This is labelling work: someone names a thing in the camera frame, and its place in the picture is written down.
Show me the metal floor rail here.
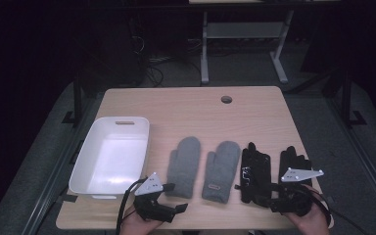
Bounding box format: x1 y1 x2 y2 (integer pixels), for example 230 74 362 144
325 96 376 218
22 97 94 235

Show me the plain grey mitten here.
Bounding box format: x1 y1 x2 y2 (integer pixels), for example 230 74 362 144
164 136 202 200

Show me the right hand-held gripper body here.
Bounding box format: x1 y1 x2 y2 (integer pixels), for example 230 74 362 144
269 166 325 217

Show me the black tape strip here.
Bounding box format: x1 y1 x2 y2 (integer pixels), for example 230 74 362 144
59 193 79 204

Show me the white plastic bin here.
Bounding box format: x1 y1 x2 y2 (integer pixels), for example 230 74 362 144
68 116 151 201

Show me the black metal stand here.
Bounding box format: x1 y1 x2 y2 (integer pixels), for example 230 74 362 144
62 70 92 127
322 67 368 129

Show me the white metal desk frame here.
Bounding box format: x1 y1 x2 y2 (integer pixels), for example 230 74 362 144
200 9 295 85

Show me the grey mitten with label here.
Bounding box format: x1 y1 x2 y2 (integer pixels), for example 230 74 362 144
201 140 242 205

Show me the tangle of floor cables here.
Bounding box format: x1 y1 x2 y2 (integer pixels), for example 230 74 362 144
139 34 204 88

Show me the person's left hand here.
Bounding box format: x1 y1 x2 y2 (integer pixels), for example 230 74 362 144
120 205 165 235

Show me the person's right hand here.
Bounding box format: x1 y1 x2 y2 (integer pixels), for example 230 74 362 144
283 184 331 235

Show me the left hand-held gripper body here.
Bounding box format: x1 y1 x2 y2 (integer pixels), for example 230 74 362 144
132 171 177 224

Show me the black glove with white print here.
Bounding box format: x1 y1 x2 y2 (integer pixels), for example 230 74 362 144
234 141 272 209

